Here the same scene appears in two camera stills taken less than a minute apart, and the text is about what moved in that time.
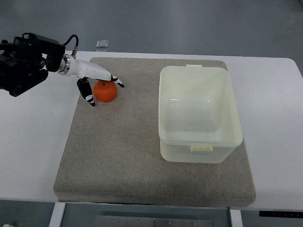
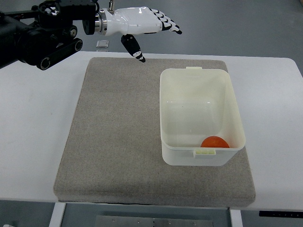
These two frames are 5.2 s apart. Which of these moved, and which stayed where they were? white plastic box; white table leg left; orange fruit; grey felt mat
Moved: orange fruit
Stayed: white plastic box; grey felt mat; white table leg left
